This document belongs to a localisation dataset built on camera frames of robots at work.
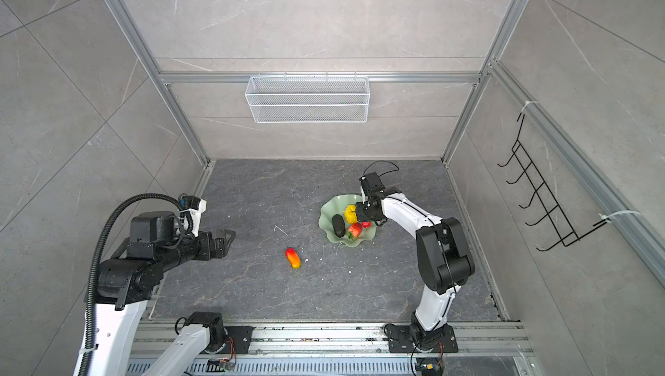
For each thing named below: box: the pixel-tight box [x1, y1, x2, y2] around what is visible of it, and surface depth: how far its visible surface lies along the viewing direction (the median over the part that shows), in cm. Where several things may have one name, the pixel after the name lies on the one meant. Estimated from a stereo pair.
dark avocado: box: [331, 213, 346, 239], surface depth 97 cm
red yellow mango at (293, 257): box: [284, 247, 301, 270], surface depth 89 cm
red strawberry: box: [348, 222, 363, 240], surface depth 94 cm
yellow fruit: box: [344, 204, 358, 225], surface depth 97 cm
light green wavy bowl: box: [318, 194, 377, 247], surface depth 100 cm
